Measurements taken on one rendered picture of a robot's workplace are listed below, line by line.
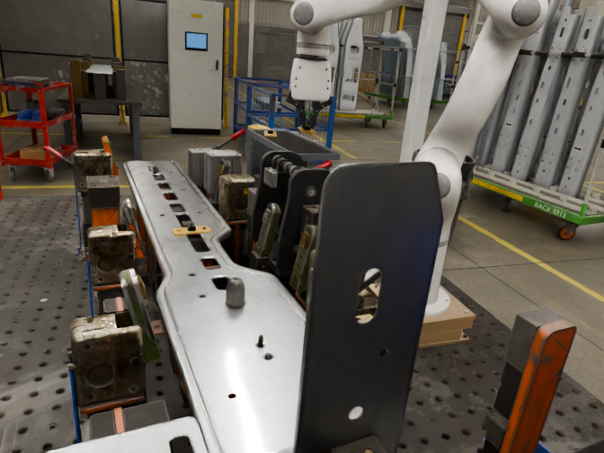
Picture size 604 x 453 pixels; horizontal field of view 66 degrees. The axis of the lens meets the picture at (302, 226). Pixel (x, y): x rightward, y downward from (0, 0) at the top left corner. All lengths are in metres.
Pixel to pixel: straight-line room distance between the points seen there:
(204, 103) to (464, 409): 7.09
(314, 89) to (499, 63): 0.43
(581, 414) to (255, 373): 0.83
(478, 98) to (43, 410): 1.13
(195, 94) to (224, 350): 7.21
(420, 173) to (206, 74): 7.48
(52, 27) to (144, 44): 1.34
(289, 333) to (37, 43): 8.17
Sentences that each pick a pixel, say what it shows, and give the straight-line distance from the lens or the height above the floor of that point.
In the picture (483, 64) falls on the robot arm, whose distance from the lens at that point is 1.17.
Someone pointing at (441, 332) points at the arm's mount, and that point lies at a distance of 1.32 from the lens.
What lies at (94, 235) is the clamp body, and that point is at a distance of 0.99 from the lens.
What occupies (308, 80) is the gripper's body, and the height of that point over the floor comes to 1.34.
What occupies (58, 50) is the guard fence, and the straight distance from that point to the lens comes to 8.65.
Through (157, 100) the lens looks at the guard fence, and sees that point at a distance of 8.62.
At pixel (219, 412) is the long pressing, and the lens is 0.60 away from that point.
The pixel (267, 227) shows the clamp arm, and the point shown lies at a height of 1.05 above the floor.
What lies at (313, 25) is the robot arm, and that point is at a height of 1.46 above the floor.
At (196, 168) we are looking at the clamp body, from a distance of 1.65.
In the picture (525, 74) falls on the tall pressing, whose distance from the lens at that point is 5.68.
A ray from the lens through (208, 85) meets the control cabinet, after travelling 7.81.
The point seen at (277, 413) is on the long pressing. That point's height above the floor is 1.00.
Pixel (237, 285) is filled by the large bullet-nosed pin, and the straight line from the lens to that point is 0.78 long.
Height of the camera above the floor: 1.41
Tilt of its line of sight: 21 degrees down
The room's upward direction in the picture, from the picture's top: 5 degrees clockwise
